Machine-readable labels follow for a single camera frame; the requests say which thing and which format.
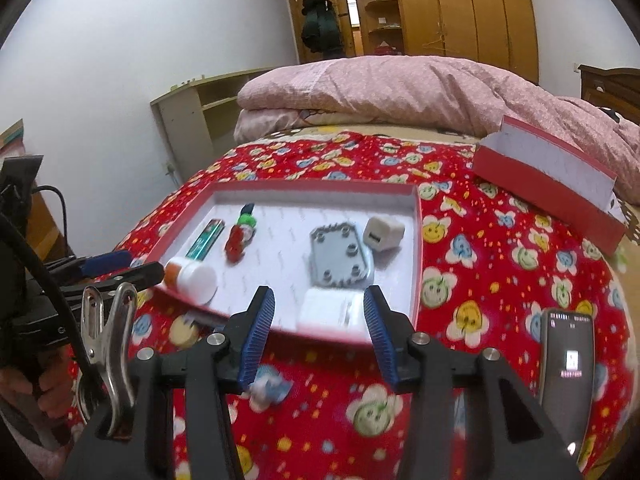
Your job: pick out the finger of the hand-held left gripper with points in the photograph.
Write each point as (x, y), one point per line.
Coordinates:
(135, 279)
(105, 263)

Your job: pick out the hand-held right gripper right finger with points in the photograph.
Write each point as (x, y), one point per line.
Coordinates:
(380, 340)

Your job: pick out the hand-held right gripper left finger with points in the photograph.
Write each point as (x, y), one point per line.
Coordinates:
(257, 335)

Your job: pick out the white plug adapter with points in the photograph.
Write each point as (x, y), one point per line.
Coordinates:
(330, 312)

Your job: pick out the white bottle orange label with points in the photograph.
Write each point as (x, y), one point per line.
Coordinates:
(192, 275)

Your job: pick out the green lighter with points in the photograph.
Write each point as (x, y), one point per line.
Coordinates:
(205, 240)

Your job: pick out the red plastic toy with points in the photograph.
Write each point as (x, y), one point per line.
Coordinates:
(237, 245)

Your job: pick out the grey metal plate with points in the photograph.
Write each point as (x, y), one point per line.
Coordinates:
(340, 255)

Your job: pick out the green toy figure blue hat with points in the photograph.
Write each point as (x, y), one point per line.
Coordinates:
(246, 217)

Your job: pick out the red cardboard box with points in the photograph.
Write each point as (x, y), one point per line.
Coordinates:
(280, 210)

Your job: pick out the person's left hand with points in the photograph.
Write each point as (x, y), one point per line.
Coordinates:
(47, 387)

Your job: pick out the metal spring clip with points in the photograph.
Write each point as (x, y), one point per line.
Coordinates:
(107, 340)

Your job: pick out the brown wooden furniture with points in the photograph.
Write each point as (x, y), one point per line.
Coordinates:
(45, 225)

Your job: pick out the white charger cube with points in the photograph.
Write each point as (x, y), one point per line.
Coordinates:
(382, 237)

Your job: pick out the red smiley-flower printed blanket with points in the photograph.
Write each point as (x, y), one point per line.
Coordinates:
(500, 285)

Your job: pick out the beige desk with shelves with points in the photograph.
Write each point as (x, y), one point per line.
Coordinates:
(185, 115)

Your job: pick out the black smartphone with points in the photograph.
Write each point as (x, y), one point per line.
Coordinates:
(567, 375)

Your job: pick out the cream printed bed sheet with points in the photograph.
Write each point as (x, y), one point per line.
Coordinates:
(325, 131)

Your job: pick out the red cardboard box lid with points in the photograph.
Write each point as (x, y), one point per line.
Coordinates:
(545, 180)

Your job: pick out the pink quilt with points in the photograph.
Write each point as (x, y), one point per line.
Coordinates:
(425, 90)

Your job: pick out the dark hanging coat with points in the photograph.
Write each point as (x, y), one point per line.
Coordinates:
(320, 25)

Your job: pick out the wooden wardrobe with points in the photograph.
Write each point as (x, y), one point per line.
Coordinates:
(475, 10)

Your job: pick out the dark wooden headboard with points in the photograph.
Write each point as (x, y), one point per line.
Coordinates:
(610, 85)

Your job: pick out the white wall socket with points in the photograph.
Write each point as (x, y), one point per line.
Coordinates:
(170, 167)

